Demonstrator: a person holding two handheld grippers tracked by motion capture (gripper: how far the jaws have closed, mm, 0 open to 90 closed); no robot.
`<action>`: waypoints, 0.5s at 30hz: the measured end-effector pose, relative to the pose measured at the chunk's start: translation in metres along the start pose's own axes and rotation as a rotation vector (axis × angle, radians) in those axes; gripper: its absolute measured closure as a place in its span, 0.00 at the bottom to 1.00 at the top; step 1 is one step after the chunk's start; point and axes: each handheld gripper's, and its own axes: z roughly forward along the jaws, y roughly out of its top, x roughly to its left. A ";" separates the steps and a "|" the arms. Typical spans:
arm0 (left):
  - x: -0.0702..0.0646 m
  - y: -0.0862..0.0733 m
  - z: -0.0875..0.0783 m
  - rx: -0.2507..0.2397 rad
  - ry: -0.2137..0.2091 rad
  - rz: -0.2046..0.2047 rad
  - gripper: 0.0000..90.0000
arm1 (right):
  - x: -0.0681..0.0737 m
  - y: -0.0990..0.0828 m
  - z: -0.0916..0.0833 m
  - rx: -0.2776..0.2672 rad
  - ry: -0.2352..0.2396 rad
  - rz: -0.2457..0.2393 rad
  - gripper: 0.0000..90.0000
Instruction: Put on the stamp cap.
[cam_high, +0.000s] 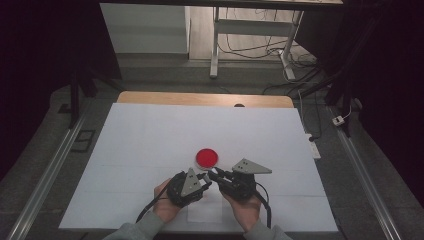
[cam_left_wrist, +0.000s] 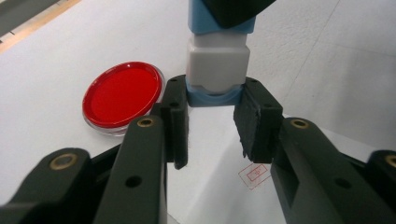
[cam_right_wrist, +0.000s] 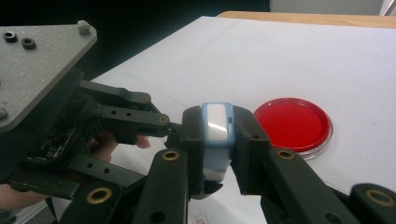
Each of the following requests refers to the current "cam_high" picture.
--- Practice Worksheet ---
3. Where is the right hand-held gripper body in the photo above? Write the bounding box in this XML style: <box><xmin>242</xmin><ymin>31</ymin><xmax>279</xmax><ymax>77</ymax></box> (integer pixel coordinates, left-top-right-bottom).
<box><xmin>218</xmin><ymin>158</ymin><xmax>273</xmax><ymax>203</ymax></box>

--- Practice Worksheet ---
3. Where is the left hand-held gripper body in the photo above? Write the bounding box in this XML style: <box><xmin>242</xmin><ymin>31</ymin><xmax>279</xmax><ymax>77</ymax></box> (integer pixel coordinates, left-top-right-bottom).
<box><xmin>166</xmin><ymin>167</ymin><xmax>208</xmax><ymax>209</ymax></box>

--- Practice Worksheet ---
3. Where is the round red ink pad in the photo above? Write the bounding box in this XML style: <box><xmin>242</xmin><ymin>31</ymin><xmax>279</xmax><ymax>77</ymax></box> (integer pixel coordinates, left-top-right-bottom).
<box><xmin>195</xmin><ymin>148</ymin><xmax>220</xmax><ymax>170</ymax></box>

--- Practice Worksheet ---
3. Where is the white paper sheet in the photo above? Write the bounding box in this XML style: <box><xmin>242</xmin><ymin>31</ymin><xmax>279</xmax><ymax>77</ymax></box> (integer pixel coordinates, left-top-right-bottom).
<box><xmin>187</xmin><ymin>189</ymin><xmax>223</xmax><ymax>224</ymax></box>

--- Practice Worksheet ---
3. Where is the person's left hand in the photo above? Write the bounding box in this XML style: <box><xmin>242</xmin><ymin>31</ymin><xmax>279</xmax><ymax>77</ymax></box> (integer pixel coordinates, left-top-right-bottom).
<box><xmin>153</xmin><ymin>178</ymin><xmax>188</xmax><ymax>224</ymax></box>

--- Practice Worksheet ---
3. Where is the large white table cover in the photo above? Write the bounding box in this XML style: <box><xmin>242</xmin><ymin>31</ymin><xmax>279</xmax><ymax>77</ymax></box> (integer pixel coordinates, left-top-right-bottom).
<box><xmin>58</xmin><ymin>102</ymin><xmax>339</xmax><ymax>233</ymax></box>

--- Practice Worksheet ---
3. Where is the white power strip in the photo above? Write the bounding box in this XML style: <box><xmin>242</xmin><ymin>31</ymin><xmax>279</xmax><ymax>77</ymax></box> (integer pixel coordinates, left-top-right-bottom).
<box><xmin>305</xmin><ymin>133</ymin><xmax>322</xmax><ymax>160</ymax></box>

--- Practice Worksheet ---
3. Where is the white-legged desk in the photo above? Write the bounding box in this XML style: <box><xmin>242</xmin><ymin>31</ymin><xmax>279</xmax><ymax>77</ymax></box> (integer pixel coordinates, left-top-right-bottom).
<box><xmin>99</xmin><ymin>0</ymin><xmax>344</xmax><ymax>81</ymax></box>

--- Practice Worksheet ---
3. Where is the black metal stand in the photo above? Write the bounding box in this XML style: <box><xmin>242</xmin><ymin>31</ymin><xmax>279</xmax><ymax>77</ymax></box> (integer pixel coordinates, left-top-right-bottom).
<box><xmin>299</xmin><ymin>16</ymin><xmax>378</xmax><ymax>138</ymax></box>
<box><xmin>68</xmin><ymin>73</ymin><xmax>124</xmax><ymax>129</ymax></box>

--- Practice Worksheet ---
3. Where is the white cabinet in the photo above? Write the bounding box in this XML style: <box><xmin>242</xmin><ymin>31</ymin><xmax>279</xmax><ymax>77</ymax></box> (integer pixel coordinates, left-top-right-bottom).
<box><xmin>99</xmin><ymin>3</ymin><xmax>191</xmax><ymax>54</ymax></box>

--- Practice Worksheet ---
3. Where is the dark curtain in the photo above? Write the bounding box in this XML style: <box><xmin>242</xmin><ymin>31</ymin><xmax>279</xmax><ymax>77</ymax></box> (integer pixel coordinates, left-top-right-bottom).
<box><xmin>294</xmin><ymin>0</ymin><xmax>424</xmax><ymax>208</ymax></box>
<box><xmin>0</xmin><ymin>0</ymin><xmax>123</xmax><ymax>181</ymax></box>

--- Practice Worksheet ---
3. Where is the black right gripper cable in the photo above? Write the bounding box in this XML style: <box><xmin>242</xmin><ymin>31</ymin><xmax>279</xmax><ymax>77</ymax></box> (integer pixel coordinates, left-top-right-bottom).
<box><xmin>254</xmin><ymin>181</ymin><xmax>273</xmax><ymax>230</ymax></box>

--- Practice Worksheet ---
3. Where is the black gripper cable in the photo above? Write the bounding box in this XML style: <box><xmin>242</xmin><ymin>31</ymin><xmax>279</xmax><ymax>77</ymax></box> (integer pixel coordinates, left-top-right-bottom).
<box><xmin>135</xmin><ymin>179</ymin><xmax>176</xmax><ymax>224</ymax></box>
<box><xmin>254</xmin><ymin>181</ymin><xmax>273</xmax><ymax>230</ymax></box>

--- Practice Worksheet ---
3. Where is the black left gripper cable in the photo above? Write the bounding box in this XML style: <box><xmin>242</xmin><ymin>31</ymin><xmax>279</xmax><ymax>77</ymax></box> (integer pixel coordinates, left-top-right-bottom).
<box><xmin>135</xmin><ymin>179</ymin><xmax>176</xmax><ymax>224</ymax></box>

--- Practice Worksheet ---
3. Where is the white metal frame stand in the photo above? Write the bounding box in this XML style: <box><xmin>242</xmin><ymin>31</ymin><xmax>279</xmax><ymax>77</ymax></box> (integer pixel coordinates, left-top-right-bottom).
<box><xmin>218</xmin><ymin>8</ymin><xmax>321</xmax><ymax>98</ymax></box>

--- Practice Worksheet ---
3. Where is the metal floor rail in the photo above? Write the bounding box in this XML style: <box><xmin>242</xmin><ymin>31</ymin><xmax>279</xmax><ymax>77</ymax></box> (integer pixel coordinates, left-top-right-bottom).
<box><xmin>6</xmin><ymin>113</ymin><xmax>88</xmax><ymax>240</ymax></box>
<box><xmin>328</xmin><ymin>106</ymin><xmax>403</xmax><ymax>240</ymax></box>

